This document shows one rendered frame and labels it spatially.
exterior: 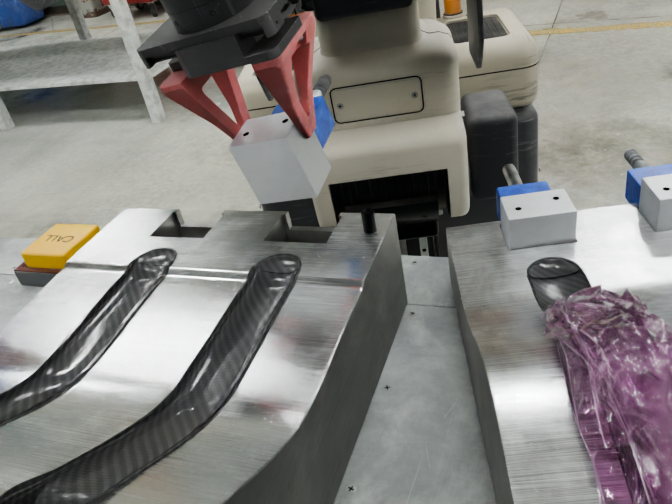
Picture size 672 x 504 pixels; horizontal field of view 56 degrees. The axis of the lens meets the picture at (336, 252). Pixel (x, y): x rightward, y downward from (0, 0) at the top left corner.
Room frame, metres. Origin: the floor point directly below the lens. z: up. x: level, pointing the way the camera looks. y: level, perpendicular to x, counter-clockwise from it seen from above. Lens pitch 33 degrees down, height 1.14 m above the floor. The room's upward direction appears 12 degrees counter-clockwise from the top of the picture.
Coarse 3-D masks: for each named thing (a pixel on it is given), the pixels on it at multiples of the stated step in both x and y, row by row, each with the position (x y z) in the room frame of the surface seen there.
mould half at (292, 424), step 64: (128, 256) 0.44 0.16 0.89; (192, 256) 0.42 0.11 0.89; (256, 256) 0.40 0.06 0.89; (320, 256) 0.38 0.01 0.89; (384, 256) 0.39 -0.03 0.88; (64, 320) 0.38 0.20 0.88; (192, 320) 0.35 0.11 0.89; (320, 320) 0.32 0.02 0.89; (384, 320) 0.37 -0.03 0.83; (0, 384) 0.32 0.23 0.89; (128, 384) 0.30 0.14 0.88; (256, 384) 0.27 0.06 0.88; (320, 384) 0.26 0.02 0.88; (0, 448) 0.23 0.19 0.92; (64, 448) 0.23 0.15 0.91; (192, 448) 0.22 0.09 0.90; (256, 448) 0.22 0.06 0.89; (320, 448) 0.25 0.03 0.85
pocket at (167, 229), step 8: (176, 216) 0.50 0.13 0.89; (168, 224) 0.49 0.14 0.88; (176, 224) 0.50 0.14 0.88; (184, 224) 0.51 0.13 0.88; (192, 224) 0.50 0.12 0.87; (200, 224) 0.50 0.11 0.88; (208, 224) 0.50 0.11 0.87; (160, 232) 0.48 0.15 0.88; (168, 232) 0.49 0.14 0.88; (176, 232) 0.50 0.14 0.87; (184, 232) 0.50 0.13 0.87; (192, 232) 0.50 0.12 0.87; (200, 232) 0.50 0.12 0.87
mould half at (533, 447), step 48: (480, 240) 0.41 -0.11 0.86; (624, 240) 0.37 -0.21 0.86; (480, 288) 0.35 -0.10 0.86; (528, 288) 0.34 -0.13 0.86; (624, 288) 0.32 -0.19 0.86; (480, 336) 0.28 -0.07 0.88; (528, 336) 0.26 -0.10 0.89; (480, 384) 0.26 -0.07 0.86; (528, 384) 0.22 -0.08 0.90; (528, 432) 0.19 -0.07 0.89; (576, 432) 0.19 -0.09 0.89; (528, 480) 0.17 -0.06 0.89; (576, 480) 0.17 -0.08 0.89
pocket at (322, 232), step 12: (288, 216) 0.46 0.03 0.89; (276, 228) 0.44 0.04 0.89; (288, 228) 0.46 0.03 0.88; (300, 228) 0.46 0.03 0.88; (312, 228) 0.45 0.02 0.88; (324, 228) 0.45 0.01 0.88; (264, 240) 0.42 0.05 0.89; (276, 240) 0.44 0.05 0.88; (288, 240) 0.46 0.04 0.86; (300, 240) 0.45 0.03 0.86; (312, 240) 0.45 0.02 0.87; (324, 240) 0.44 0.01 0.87
